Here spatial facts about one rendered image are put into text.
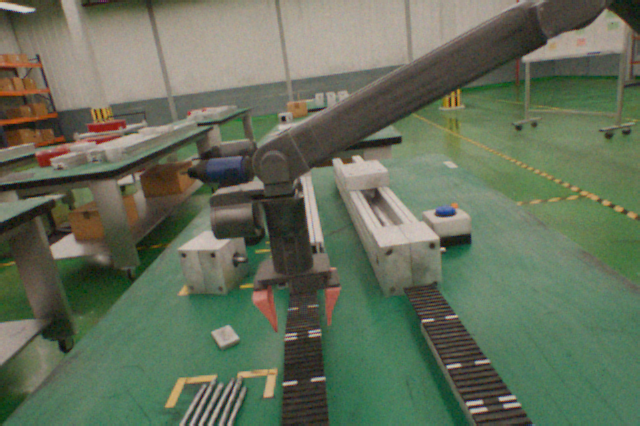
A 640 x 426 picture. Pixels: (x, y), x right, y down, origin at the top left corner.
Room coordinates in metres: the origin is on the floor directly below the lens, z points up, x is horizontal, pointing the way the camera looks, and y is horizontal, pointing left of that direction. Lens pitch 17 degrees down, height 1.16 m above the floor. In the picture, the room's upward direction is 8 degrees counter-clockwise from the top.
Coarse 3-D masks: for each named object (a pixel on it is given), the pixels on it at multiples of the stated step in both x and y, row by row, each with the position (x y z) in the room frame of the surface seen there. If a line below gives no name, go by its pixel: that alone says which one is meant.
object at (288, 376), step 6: (288, 372) 0.46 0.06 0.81; (294, 372) 0.45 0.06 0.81; (300, 372) 0.45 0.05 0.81; (306, 372) 0.45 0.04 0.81; (312, 372) 0.45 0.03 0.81; (318, 372) 0.45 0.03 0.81; (324, 372) 0.45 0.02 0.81; (288, 378) 0.45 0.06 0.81; (294, 378) 0.44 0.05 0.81; (300, 378) 0.44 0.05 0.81; (306, 378) 0.44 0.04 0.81
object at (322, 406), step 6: (318, 402) 0.40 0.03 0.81; (324, 402) 0.40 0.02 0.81; (282, 408) 0.40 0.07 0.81; (288, 408) 0.40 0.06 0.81; (294, 408) 0.39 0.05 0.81; (300, 408) 0.39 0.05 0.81; (306, 408) 0.39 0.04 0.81; (312, 408) 0.39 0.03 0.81; (318, 408) 0.39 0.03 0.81; (324, 408) 0.39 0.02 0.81; (282, 414) 0.39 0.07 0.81; (288, 414) 0.39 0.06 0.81; (294, 414) 0.39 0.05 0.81; (300, 414) 0.38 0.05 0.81; (306, 414) 0.38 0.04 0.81; (312, 414) 0.38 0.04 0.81; (318, 414) 0.38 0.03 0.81; (324, 414) 0.38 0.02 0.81; (282, 420) 0.38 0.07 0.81
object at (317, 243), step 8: (304, 184) 1.23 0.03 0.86; (304, 192) 1.13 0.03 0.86; (312, 192) 1.12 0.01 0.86; (312, 200) 1.04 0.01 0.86; (312, 208) 0.97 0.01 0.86; (312, 216) 0.91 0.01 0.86; (312, 224) 0.86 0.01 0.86; (312, 232) 0.81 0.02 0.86; (320, 232) 0.80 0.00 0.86; (312, 240) 0.76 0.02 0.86; (320, 240) 0.76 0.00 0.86; (312, 248) 0.81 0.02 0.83; (320, 248) 0.78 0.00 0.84; (280, 288) 0.75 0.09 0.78
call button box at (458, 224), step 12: (432, 216) 0.87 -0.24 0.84; (444, 216) 0.86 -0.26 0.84; (456, 216) 0.85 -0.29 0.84; (468, 216) 0.85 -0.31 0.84; (432, 228) 0.84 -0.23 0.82; (444, 228) 0.84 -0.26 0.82; (456, 228) 0.84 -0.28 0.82; (468, 228) 0.84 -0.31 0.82; (444, 240) 0.84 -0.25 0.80; (456, 240) 0.84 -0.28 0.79; (468, 240) 0.84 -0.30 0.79
